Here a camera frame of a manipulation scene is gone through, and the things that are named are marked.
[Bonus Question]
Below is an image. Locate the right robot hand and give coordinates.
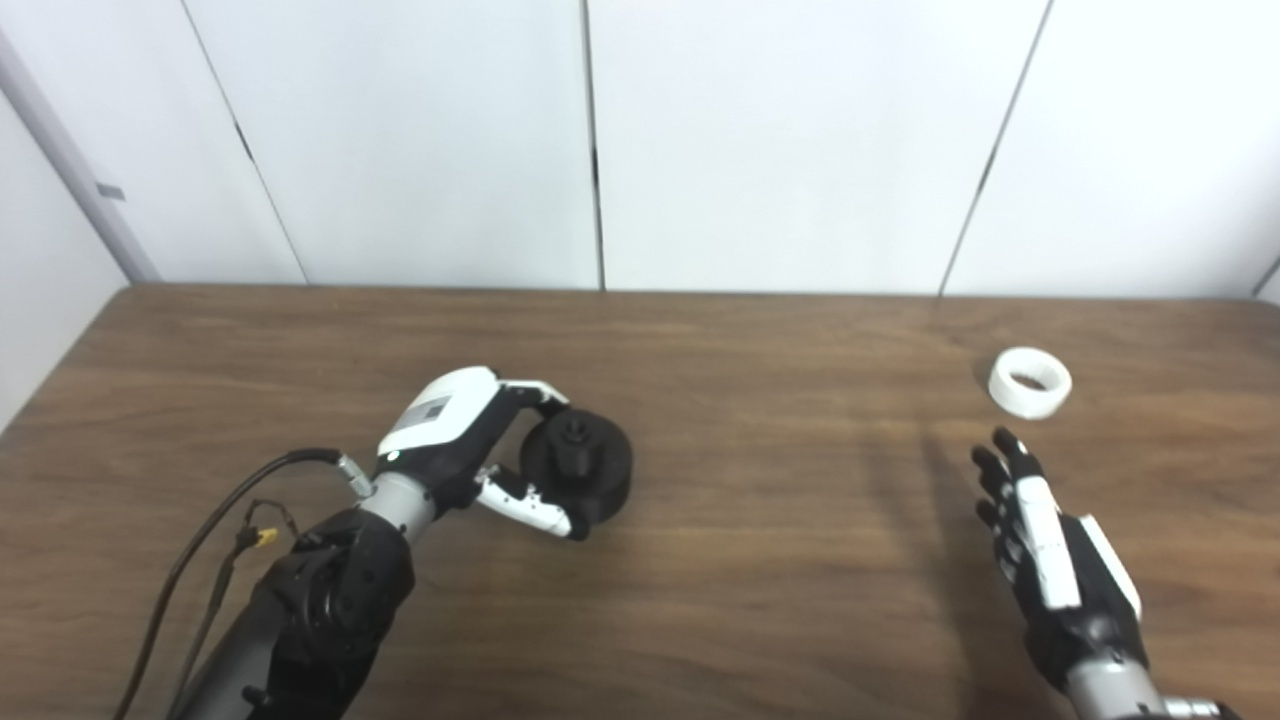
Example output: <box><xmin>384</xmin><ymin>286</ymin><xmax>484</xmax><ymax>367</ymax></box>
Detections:
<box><xmin>970</xmin><ymin>427</ymin><xmax>1146</xmax><ymax>691</ymax></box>

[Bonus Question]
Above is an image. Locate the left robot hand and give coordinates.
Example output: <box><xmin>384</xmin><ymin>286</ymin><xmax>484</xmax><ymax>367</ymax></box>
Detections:
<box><xmin>375</xmin><ymin>366</ymin><xmax>601</xmax><ymax>542</ymax></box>

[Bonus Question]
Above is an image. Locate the thin wire yellow plug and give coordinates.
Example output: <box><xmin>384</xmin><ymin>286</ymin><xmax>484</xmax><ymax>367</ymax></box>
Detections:
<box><xmin>165</xmin><ymin>498</ymin><xmax>301</xmax><ymax>720</ymax></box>

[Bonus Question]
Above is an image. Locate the round black part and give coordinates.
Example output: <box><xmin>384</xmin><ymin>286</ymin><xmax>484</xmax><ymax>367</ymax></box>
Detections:
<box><xmin>519</xmin><ymin>410</ymin><xmax>634</xmax><ymax>529</ymax></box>

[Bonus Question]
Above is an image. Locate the grey wall corner post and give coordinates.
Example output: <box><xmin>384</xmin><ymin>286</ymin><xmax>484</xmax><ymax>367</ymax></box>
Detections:
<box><xmin>0</xmin><ymin>25</ymin><xmax>161</xmax><ymax>285</ymax></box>

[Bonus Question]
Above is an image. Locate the white ring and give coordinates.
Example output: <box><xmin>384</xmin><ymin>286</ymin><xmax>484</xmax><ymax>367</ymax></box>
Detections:
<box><xmin>989</xmin><ymin>347</ymin><xmax>1073</xmax><ymax>419</ymax></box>

